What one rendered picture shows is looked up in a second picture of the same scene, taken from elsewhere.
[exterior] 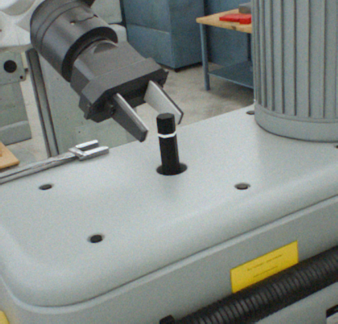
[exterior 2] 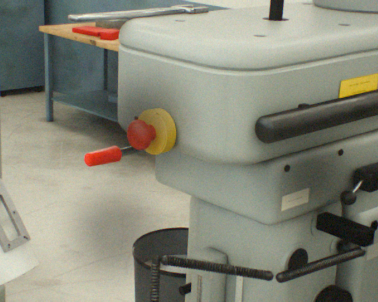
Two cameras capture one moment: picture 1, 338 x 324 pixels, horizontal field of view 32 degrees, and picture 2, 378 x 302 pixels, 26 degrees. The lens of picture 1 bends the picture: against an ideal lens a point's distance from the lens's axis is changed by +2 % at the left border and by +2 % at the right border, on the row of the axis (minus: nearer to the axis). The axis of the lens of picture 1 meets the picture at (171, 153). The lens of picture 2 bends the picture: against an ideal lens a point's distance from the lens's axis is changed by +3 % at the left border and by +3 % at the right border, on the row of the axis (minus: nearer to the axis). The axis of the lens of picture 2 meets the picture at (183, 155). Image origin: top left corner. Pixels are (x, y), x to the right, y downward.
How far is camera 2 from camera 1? 68 cm
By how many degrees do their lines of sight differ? 18
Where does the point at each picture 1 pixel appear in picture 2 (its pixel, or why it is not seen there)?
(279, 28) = not seen: outside the picture
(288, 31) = not seen: outside the picture
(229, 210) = (345, 33)
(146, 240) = (299, 38)
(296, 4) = not seen: outside the picture
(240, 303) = (351, 100)
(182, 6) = (15, 10)
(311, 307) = (373, 141)
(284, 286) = (377, 96)
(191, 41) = (25, 58)
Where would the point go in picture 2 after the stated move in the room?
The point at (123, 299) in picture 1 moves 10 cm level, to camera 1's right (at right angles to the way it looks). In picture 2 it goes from (285, 77) to (359, 75)
